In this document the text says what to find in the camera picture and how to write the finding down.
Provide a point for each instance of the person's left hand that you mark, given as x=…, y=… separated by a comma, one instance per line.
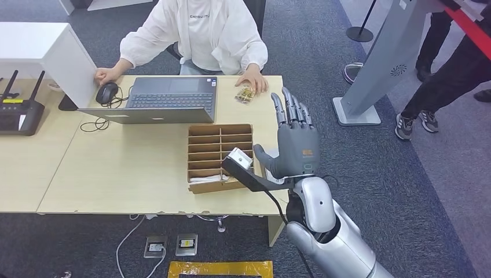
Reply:
x=255, y=79

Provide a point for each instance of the person's right hand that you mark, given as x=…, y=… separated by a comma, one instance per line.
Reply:
x=106, y=75

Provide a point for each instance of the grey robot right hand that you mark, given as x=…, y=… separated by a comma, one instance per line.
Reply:
x=299, y=149

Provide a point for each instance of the black computer mouse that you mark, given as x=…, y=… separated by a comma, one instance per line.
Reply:
x=106, y=93

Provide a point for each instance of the person's right forearm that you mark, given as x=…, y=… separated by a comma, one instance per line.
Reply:
x=123, y=67

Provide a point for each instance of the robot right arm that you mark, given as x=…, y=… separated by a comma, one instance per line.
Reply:
x=345, y=249

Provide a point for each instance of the person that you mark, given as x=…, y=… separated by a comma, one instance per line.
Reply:
x=452, y=76
x=433, y=42
x=207, y=38

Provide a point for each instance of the wooden card organizer box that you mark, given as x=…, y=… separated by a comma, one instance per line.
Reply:
x=207, y=153

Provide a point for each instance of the white cabinet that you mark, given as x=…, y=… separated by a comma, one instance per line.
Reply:
x=65, y=65

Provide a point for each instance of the black stand base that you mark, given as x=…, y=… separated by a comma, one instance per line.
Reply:
x=67, y=103

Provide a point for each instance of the small white object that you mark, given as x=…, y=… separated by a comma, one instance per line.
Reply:
x=54, y=86

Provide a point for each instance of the grey laptop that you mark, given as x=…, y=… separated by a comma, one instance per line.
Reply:
x=172, y=99

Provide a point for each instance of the white furniture panel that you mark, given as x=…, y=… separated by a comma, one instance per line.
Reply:
x=67, y=5
x=119, y=4

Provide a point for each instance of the wooden desk leg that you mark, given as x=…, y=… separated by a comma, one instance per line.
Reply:
x=274, y=232

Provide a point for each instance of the dark shoe with white sole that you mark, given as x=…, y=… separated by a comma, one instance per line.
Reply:
x=351, y=72

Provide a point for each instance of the white tissue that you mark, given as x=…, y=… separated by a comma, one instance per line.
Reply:
x=207, y=179

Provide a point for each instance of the black router with antennas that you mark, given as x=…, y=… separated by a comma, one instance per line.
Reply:
x=19, y=119

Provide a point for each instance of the metal desk foot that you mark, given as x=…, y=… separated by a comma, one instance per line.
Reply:
x=221, y=228

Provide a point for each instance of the grey kiosk stand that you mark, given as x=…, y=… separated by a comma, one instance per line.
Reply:
x=383, y=57

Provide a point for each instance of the floor socket with yellow label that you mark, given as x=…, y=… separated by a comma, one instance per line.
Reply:
x=187, y=244

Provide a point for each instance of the floor socket with plug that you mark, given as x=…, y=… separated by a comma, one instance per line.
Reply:
x=155, y=246

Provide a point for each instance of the small metal floor object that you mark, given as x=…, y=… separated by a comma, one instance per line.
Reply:
x=65, y=274

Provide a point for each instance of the red barrier belt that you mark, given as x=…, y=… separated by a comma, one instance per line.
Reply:
x=472, y=30

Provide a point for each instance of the wrist camera with black bracket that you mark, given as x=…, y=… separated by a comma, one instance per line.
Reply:
x=245, y=176

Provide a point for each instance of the black stanchion post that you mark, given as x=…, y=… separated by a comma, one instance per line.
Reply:
x=360, y=34

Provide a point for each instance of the yellow tape frame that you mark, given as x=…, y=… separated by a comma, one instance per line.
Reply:
x=220, y=268

